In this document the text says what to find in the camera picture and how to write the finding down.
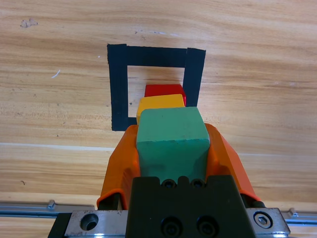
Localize red wooden block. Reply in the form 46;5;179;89
144;84;187;106

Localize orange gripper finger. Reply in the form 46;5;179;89
96;124;142;210
204;123;265;208

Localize black tape square outline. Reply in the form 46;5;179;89
106;43;207;131

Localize yellow wooden block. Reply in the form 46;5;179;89
136;94;186;124

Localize aluminium rail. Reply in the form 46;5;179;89
283;207;317;225
0;200;98;219

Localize green wooden block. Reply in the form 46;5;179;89
136;106;211;184

